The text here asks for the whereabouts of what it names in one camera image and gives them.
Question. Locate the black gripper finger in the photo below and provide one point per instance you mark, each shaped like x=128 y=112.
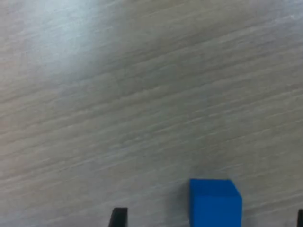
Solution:
x=300 y=220
x=119 y=218

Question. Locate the blue cube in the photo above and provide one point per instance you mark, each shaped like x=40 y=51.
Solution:
x=215 y=208

